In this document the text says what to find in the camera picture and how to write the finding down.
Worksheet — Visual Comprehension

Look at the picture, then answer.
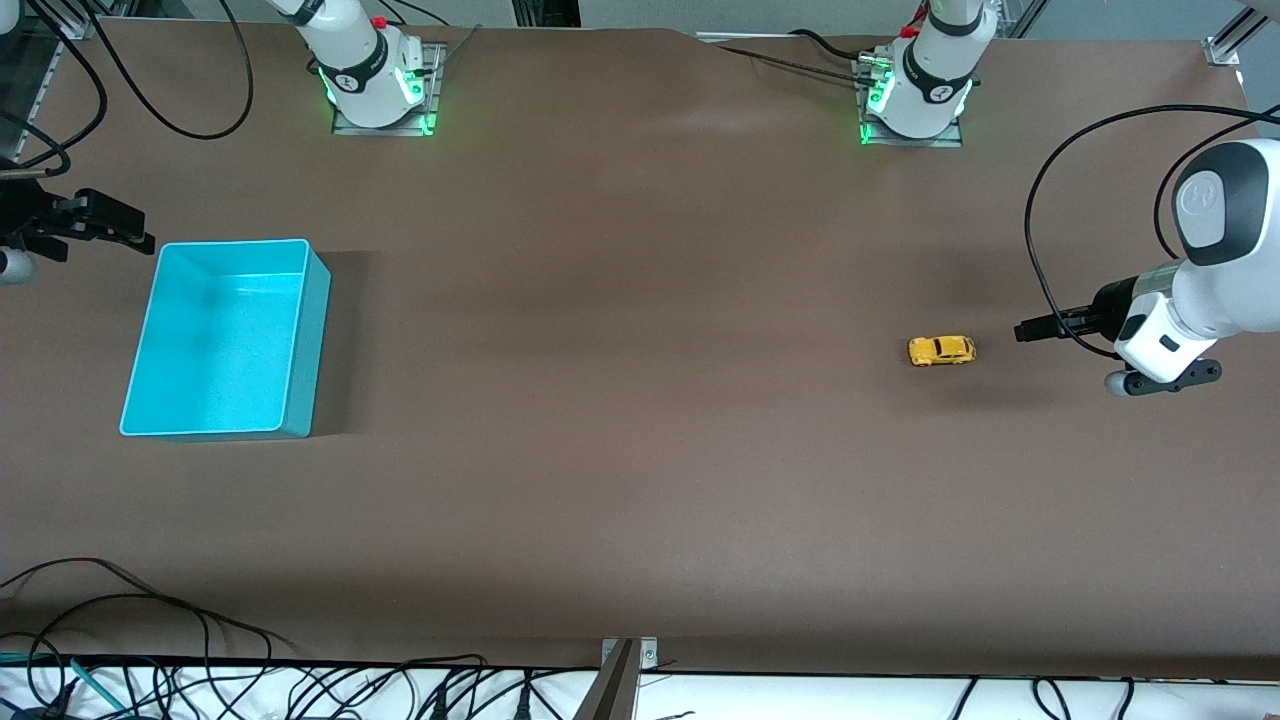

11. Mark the yellow beetle toy car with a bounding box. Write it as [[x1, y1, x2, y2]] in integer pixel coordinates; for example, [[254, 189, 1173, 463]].
[[908, 335, 977, 368]]

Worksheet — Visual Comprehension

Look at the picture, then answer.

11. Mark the cyan plastic bin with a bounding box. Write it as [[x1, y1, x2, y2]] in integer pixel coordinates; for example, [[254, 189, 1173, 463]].
[[119, 238, 332, 441]]

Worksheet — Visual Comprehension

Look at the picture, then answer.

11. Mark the grey metal bar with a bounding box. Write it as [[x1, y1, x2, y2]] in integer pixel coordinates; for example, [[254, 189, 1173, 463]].
[[572, 640, 638, 720]]

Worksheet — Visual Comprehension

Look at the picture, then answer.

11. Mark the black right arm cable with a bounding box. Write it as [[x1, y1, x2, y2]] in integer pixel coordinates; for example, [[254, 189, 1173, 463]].
[[100, 0, 254, 141], [0, 0, 109, 179]]

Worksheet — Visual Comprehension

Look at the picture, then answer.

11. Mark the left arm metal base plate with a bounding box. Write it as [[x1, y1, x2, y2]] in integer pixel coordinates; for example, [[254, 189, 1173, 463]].
[[852, 55, 966, 149]]

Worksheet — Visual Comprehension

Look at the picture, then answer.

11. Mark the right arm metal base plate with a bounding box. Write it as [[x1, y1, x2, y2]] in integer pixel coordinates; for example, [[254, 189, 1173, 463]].
[[330, 42, 446, 137]]

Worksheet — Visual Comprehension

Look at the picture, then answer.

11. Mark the black table cable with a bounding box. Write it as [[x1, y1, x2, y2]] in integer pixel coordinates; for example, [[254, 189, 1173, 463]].
[[715, 44, 881, 86], [788, 28, 866, 61]]

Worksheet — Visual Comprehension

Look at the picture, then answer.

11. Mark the teal cable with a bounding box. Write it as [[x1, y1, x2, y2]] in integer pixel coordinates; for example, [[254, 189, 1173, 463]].
[[70, 657, 126, 713]]

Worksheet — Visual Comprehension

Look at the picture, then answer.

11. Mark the metal table bracket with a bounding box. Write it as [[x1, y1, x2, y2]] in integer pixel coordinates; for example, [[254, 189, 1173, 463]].
[[600, 637, 659, 671]]

